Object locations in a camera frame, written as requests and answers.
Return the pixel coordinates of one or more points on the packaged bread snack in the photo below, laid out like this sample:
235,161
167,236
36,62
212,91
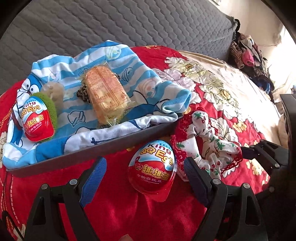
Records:
108,97

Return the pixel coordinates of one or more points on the beige sheer scrunchie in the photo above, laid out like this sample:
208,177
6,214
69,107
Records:
55,91

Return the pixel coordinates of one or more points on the beige bed sheet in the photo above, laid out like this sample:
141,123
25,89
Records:
251,99

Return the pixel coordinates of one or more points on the red surprise egg toy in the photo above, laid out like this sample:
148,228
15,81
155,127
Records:
34,118

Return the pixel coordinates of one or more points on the grey quilted pillow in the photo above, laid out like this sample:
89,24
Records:
32,30

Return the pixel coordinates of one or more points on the dark grey tray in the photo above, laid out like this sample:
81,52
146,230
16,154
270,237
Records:
104,145

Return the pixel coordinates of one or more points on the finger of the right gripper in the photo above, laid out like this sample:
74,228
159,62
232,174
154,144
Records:
269,155

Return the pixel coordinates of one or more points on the blue striped cartoon cloth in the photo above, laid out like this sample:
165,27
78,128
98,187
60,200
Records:
70,103

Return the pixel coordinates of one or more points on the cherry print white scrunchie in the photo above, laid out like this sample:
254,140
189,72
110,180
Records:
196,137

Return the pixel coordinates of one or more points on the pile of clothes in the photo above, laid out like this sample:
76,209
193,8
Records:
246,56

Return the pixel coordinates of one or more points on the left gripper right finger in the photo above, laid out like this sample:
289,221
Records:
212,193

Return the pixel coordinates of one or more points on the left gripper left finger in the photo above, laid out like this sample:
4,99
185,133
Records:
77,193

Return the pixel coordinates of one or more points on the person's hand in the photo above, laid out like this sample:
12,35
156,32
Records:
126,238

